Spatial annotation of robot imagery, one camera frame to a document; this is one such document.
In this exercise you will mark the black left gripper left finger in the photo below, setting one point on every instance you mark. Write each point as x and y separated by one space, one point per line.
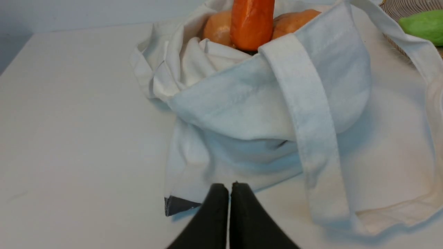
208 227

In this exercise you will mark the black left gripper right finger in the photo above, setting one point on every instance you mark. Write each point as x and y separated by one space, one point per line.
251 227

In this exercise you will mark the orange carrot with green top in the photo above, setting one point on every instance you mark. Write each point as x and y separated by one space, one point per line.
251 23

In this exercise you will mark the white cloth tote bag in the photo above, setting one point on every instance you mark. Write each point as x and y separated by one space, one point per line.
267 117

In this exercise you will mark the left brown potato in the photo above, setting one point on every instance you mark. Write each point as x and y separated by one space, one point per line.
217 28

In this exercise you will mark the brown potato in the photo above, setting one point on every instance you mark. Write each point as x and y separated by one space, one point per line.
217 28
291 22

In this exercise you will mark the right brown potato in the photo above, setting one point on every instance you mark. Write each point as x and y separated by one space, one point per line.
291 22

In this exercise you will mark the ribbed glass plate gold rim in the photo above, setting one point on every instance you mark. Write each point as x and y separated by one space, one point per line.
397 9

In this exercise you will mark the green cucumber vegetable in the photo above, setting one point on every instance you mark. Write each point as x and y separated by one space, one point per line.
427 25

